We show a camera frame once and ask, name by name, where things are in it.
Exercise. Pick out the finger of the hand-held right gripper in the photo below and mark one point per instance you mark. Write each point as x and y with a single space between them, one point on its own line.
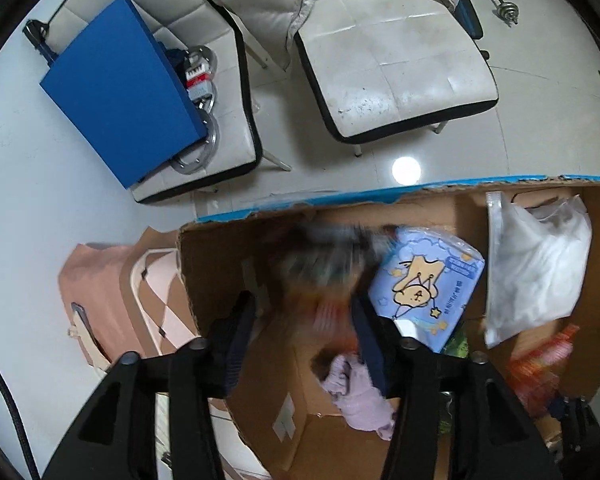
577 425

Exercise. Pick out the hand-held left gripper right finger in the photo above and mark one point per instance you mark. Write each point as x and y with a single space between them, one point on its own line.
371 360

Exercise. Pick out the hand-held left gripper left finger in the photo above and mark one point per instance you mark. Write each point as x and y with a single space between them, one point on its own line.
239 345

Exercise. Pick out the large cardboard box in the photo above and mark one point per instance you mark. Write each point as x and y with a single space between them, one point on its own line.
265 410

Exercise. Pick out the grey and orange soft cloth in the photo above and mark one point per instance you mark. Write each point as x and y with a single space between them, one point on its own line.
325 265

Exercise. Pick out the lilac knitted cloth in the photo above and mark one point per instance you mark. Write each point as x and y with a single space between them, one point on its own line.
365 407

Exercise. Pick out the orange snack packet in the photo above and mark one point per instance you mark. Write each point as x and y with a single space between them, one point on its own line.
540 365

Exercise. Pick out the green packet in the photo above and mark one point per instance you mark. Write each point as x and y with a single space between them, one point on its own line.
456 345

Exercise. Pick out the blue bear print tissue packet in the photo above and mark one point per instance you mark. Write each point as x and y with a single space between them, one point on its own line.
420 280

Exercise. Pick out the pink checkered bag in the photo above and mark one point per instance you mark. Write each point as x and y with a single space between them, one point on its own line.
105 285

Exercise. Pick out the white plastic bag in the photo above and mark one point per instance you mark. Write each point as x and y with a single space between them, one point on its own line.
530 270

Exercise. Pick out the white padded chair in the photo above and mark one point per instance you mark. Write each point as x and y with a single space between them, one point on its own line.
395 65
220 125

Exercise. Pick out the red and white box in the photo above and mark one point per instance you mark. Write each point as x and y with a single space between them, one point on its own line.
197 76

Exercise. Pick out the blue flat board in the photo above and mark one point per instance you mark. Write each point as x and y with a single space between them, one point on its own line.
120 95

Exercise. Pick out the white padded jacket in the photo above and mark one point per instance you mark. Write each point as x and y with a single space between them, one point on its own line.
265 5

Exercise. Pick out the black clamp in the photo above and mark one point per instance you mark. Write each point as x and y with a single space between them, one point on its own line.
36 35

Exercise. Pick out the metal dumbbell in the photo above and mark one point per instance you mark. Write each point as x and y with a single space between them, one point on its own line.
502 2

